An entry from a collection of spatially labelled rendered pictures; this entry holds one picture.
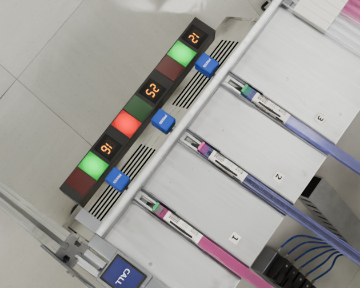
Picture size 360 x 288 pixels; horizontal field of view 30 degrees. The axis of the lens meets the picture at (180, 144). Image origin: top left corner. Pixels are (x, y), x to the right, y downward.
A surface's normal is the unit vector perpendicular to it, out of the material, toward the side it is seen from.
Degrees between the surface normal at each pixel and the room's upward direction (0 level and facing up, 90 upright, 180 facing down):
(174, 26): 0
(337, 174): 0
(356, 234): 0
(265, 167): 42
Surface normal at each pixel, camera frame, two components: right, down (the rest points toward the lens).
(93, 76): 0.54, 0.19
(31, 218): -0.60, -0.60
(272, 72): 0.00, -0.25
